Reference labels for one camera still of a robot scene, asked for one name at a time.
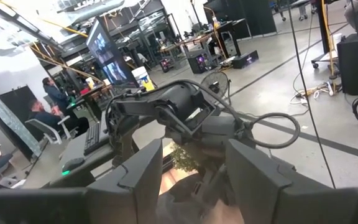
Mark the white yellow tub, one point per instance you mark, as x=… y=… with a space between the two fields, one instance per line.
x=143 y=79

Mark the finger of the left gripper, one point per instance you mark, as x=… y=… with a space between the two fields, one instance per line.
x=202 y=186
x=218 y=183

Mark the white office chair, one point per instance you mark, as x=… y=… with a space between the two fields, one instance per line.
x=47 y=130

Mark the black computer monitor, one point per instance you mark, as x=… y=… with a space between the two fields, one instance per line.
x=110 y=59

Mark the dark grey desk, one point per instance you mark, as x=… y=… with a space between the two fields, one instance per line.
x=73 y=149

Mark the person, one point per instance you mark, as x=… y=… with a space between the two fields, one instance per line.
x=56 y=95
x=47 y=118

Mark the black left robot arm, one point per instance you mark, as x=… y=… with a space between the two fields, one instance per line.
x=179 y=99

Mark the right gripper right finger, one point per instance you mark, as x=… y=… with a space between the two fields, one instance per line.
x=266 y=196

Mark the green plant in black pot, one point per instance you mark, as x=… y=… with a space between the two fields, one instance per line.
x=183 y=158

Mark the black keyboard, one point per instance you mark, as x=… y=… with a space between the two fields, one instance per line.
x=92 y=138

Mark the grey leaning panel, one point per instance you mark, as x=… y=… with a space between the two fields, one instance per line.
x=11 y=124

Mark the black computer tower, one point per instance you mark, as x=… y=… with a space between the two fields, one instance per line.
x=197 y=63

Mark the black floor fan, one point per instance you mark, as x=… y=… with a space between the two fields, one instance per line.
x=214 y=83

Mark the dark green partition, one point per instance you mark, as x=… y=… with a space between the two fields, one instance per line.
x=253 y=15

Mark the black computer mouse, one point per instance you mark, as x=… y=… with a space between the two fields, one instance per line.
x=73 y=164

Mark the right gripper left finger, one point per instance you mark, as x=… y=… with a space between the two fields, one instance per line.
x=135 y=193

